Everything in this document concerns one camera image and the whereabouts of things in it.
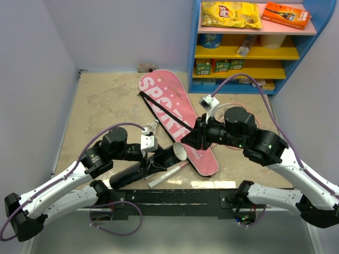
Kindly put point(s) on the white shuttlecock near bag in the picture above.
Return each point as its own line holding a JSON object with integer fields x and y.
{"x": 152, "y": 126}

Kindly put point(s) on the cream round container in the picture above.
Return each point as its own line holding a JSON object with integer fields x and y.
{"x": 272, "y": 41}

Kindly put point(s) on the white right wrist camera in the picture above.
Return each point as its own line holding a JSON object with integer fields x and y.
{"x": 210, "y": 104}

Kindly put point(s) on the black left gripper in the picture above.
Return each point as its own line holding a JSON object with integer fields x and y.
{"x": 153, "y": 166}

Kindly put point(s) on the blue round tin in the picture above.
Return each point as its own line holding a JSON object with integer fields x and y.
{"x": 210, "y": 41}

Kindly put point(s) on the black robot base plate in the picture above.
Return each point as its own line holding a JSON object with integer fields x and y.
{"x": 219, "y": 203}

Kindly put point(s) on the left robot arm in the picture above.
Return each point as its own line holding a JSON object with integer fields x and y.
{"x": 29, "y": 212}

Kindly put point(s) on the green box right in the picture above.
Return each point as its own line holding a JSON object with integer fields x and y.
{"x": 236, "y": 64}

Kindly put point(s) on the black shuttlecock tube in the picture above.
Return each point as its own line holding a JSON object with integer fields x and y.
{"x": 161, "y": 160}

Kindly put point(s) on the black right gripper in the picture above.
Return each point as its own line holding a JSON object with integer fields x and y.
{"x": 198, "y": 138}

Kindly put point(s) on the green box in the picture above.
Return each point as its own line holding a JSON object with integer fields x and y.
{"x": 236, "y": 64}
{"x": 202, "y": 68}
{"x": 221, "y": 66}

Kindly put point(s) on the yellow chips bag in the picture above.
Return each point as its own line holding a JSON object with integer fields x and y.
{"x": 242, "y": 15}

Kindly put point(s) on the silver foil packet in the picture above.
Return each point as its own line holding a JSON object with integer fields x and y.
{"x": 246, "y": 45}

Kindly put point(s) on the pink racket bag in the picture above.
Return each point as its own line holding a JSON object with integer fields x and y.
{"x": 166, "y": 89}

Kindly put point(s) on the orange razor box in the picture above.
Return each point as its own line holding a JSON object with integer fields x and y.
{"x": 286, "y": 15}

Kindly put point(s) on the blue shelf unit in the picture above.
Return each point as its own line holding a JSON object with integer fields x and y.
{"x": 260, "y": 63}

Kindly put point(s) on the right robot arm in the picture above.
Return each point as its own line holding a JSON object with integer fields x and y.
{"x": 314, "y": 198}

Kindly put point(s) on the green box left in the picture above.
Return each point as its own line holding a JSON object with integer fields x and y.
{"x": 202, "y": 68}

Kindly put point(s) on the green box middle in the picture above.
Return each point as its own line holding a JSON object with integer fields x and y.
{"x": 221, "y": 66}

